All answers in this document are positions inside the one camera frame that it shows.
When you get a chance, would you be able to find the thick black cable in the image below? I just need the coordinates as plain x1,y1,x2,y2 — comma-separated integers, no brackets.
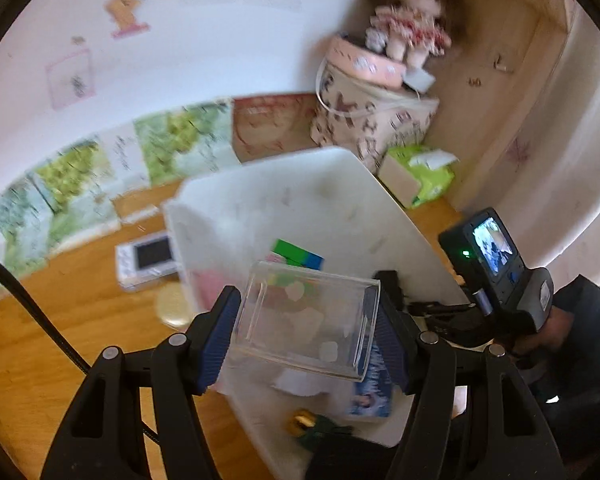
0,250,161,446

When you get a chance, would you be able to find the green perfume bottle gold cap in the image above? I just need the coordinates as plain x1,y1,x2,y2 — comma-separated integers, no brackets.
286,407,353,453

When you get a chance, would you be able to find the printed fabric storage bag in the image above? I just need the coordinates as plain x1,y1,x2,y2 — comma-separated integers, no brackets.
310,67,440,173

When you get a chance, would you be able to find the white plastic bin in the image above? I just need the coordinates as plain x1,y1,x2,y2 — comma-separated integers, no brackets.
162,146,473,480

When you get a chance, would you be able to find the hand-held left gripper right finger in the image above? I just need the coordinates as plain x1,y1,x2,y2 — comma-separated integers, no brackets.
362,290,566,480

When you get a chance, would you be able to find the pale floral curtain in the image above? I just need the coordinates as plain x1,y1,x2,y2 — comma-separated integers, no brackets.
455,0,600,301

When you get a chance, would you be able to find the rag doll in floral dress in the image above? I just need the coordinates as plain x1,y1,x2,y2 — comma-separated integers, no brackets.
362,0,473,68

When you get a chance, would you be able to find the black rounded case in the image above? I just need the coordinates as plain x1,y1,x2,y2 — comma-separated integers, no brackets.
305,427,406,480

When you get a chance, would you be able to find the small white device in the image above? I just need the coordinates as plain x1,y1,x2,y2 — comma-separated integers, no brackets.
402,66,436,93

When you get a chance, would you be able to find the green tissue pack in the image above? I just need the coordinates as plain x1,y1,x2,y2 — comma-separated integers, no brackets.
377,145,460,209

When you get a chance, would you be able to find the white cord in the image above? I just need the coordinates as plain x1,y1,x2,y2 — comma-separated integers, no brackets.
315,55,366,121

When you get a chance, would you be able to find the person's right forearm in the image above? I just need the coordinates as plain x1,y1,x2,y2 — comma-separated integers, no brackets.
530,275,600,461

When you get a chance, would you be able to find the brown picture card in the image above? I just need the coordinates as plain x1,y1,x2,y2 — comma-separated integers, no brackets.
231,92,321,163

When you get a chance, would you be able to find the pink hair roller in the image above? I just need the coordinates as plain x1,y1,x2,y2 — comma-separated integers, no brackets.
192,269,231,313

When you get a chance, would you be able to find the blue photo card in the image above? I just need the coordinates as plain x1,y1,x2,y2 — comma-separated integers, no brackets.
349,345,396,421

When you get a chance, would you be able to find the pink round box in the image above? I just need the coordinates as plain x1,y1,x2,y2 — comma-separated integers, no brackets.
322,32,411,86

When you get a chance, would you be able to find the gold round tin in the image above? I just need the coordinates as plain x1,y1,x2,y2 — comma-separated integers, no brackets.
156,282,196,331

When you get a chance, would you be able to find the white digital camera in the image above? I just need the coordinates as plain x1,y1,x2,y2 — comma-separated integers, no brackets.
115,232,181,293

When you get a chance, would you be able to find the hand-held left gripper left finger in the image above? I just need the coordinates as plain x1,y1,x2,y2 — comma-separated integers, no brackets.
40,285,242,480

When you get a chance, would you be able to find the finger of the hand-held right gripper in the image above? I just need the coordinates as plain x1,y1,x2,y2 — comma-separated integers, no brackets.
374,270,473,333

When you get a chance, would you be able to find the multicoloured puzzle cube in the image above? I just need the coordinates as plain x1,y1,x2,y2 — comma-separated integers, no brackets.
271,238,326,271

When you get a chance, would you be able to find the row of grape picture cards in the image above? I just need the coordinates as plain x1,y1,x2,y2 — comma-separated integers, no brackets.
0,100,236,306

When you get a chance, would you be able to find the person's right hand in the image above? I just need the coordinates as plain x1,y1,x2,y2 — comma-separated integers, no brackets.
510,307,568,361

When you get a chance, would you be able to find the clear box with white shapes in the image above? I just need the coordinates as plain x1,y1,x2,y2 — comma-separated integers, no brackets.
228,260,382,383

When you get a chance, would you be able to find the yellow duck sticker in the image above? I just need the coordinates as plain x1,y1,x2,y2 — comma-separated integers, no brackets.
104,0,151,40

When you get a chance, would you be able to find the white charger adapter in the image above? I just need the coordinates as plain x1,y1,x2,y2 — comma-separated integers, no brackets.
272,367,331,396

